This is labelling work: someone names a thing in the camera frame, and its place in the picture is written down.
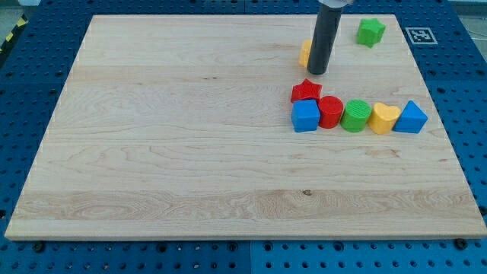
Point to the yellow hexagon block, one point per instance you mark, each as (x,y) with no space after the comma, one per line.
(305,53)

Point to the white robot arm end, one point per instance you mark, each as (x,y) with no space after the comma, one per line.
(336,3)

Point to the red star block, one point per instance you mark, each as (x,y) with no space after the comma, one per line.
(306,90)

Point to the green star block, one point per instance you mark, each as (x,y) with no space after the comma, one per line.
(370,32)

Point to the blue cube block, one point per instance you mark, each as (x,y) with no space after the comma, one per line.
(305,115)

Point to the light wooden board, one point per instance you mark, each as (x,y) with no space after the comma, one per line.
(178,127)

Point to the red cylinder block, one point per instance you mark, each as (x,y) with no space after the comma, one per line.
(330,108)

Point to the green cylinder block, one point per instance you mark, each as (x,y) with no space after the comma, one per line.
(355,115)

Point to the yellow heart block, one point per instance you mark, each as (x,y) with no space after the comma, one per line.
(383,118)

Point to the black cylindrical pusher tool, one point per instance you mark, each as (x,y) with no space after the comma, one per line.
(325,30)

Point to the blue triangle block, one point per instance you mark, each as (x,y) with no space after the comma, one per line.
(411,120)

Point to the white fiducial marker tag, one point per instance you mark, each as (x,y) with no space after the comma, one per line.
(421,36)

